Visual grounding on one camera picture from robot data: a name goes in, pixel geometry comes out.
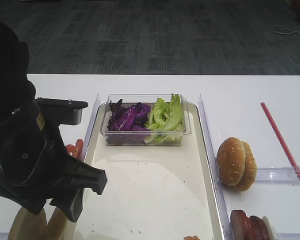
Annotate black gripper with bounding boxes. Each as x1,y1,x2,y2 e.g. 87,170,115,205
0,98,108,222

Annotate bun half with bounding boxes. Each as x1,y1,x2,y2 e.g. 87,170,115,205
7,207,47,240
42,208,68,240

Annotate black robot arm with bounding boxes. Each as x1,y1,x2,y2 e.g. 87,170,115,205
0,22,107,222

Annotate rear tomato slice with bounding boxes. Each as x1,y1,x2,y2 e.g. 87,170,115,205
72,139,84,159

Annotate tomato slice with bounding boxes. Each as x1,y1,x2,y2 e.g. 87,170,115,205
65,144,77,158
72,139,84,159

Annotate front tomato slice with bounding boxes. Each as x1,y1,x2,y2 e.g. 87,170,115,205
65,144,77,158

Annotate green lettuce leaves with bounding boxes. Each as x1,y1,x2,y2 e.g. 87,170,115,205
144,94,184,145

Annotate front meat patty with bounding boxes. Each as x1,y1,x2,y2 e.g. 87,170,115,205
230,210,250,240

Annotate meat patty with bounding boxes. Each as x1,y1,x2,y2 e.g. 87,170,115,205
249,215,270,240
230,210,250,240

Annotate rear meat patty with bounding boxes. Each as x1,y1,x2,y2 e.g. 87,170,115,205
249,215,270,240

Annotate white pusher block by patties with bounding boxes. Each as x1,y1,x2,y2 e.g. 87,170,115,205
261,216,278,240

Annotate cream metal tray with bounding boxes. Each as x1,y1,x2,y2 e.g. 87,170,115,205
64,103,223,240

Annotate purple cabbage pieces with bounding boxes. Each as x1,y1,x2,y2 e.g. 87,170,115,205
106,99,151,146

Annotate clear plastic salad box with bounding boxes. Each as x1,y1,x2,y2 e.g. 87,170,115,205
100,93,192,146

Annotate sesame bun top front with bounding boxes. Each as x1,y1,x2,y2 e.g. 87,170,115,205
216,137,246,187

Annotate sesame bun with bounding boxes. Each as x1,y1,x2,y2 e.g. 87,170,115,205
235,141,257,192
216,137,246,187

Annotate sesame bun top rear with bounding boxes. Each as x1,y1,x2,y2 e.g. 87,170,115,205
235,141,257,192

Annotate right red plastic strip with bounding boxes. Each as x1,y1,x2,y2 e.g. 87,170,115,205
260,101,300,202

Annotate right long clear rail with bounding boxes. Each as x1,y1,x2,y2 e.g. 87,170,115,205
198,94,234,240

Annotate clear rail by patties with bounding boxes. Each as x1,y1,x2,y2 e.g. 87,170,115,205
275,233,300,240

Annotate clear rail by bun tops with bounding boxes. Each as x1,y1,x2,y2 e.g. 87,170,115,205
254,166,300,185

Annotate white cable on floor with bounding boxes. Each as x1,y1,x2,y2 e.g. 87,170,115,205
268,24,300,40

